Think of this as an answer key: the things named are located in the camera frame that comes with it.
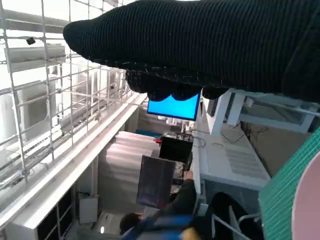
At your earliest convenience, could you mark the black computer case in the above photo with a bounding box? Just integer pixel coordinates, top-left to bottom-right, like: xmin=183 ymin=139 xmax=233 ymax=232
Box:
xmin=159 ymin=134 xmax=194 ymax=166

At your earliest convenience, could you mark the pink bowl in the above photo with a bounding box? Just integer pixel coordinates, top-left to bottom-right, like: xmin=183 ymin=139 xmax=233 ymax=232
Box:
xmin=291 ymin=151 xmax=320 ymax=240

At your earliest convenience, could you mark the white wire grid fence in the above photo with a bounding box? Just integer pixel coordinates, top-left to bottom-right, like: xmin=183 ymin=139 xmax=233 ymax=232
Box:
xmin=0 ymin=0 xmax=148 ymax=187

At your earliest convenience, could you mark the blue lit monitor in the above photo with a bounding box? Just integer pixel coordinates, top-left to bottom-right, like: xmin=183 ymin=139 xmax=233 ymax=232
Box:
xmin=146 ymin=92 xmax=201 ymax=122

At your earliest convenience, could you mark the green cutting mat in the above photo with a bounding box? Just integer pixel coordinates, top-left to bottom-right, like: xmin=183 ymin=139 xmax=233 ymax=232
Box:
xmin=258 ymin=124 xmax=320 ymax=240

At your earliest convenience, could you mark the white perforated cabinet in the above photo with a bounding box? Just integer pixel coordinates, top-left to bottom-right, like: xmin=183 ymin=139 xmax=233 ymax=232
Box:
xmin=196 ymin=133 xmax=272 ymax=191

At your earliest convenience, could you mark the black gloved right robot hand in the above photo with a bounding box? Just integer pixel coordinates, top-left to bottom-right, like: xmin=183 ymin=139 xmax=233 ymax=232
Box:
xmin=63 ymin=0 xmax=320 ymax=104

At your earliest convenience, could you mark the person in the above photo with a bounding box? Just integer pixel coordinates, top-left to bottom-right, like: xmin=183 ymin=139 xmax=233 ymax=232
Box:
xmin=119 ymin=171 xmax=213 ymax=240

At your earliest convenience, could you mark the dark unlit monitor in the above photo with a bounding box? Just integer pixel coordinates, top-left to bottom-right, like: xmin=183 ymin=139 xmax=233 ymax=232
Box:
xmin=136 ymin=154 xmax=177 ymax=209

